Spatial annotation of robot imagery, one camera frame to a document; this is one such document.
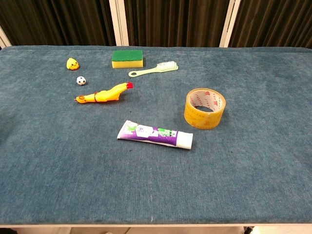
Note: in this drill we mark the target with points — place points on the yellow rubber chicken toy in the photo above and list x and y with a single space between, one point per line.
107 93

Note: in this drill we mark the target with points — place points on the purple and white toothpaste tube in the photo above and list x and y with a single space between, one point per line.
156 136

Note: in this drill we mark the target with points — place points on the yellow packing tape roll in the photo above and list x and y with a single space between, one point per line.
195 117

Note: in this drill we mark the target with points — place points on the light green scrub brush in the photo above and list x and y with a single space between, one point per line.
156 69

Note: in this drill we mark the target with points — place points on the green and yellow sponge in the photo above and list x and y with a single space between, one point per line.
127 59

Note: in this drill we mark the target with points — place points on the mini soccer ball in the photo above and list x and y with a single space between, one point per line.
81 80

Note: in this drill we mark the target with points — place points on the dark pleated curtain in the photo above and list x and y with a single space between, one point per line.
273 23
175 23
56 22

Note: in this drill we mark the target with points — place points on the blue velvet table cloth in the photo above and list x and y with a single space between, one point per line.
73 170

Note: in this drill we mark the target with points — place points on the small yellow chick toy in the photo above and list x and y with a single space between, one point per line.
72 64

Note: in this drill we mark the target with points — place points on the black object under table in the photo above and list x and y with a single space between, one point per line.
248 230

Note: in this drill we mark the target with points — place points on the white frame post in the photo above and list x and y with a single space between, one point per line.
119 24
229 24
4 39

